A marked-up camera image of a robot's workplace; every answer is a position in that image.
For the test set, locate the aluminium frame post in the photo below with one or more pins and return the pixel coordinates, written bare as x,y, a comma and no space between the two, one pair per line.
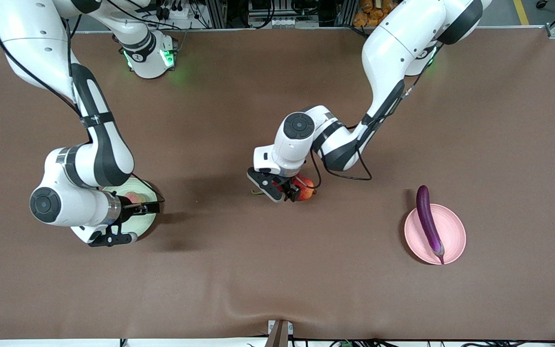
345,12
216,14

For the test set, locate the red chili pepper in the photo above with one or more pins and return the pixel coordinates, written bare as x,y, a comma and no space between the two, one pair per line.
277,184

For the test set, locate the pile of orange-brown objects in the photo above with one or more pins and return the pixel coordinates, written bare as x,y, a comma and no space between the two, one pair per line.
366,12

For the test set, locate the black caster wheel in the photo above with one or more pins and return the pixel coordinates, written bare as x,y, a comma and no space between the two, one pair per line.
542,4

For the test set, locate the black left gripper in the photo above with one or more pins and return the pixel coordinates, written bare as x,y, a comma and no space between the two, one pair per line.
289,186

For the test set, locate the pale green round plate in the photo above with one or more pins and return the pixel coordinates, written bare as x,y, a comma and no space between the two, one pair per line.
147,224

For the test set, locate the brown table cloth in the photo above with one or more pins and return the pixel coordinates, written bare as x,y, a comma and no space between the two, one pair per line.
277,270

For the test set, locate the pink round plate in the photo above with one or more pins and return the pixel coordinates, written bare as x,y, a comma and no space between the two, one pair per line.
453,231

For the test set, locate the pink green peach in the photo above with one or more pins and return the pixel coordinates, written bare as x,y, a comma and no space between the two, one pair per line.
134,196

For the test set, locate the white terminal block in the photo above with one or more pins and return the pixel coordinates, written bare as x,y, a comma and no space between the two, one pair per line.
287,21

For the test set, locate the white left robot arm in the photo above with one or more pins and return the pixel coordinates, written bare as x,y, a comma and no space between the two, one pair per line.
403,43

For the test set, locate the red yellow apple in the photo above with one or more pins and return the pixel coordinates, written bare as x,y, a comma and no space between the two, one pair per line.
307,189

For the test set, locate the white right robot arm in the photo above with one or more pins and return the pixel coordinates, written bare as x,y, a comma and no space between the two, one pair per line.
32,38

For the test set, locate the white power strip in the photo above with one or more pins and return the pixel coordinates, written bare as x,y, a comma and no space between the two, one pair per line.
176,12

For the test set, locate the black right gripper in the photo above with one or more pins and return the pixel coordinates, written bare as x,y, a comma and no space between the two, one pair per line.
127,212

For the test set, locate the long purple eggplant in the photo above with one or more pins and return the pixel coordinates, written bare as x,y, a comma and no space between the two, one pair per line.
426,217

